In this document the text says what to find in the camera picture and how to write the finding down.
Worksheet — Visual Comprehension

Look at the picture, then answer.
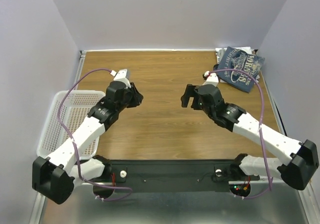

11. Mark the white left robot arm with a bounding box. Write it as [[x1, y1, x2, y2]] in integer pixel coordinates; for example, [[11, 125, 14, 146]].
[[31, 81, 144, 204]]

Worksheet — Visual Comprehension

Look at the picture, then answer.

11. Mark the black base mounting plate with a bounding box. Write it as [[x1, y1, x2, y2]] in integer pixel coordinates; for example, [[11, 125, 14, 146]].
[[95, 159, 259, 193]]

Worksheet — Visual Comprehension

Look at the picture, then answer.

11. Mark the folded grey tank top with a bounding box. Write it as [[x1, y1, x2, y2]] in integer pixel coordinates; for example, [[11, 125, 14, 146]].
[[215, 48, 226, 63]]

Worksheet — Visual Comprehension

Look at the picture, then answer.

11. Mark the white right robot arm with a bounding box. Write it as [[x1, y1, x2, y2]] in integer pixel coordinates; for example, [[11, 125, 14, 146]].
[[180, 84, 319, 191]]

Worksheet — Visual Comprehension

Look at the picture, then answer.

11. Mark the blue tank top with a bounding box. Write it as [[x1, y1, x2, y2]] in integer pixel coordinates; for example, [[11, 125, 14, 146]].
[[212, 46, 266, 94]]

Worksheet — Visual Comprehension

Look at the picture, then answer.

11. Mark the white plastic basket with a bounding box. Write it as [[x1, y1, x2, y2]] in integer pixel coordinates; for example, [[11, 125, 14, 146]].
[[36, 90, 105, 158]]

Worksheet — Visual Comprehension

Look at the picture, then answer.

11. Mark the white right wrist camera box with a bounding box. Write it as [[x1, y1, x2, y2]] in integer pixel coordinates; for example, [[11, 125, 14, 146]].
[[202, 71, 219, 87]]

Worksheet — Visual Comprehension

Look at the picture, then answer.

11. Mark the folded white printed tank top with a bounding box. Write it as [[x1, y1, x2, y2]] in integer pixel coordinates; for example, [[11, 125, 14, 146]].
[[215, 46, 260, 81]]

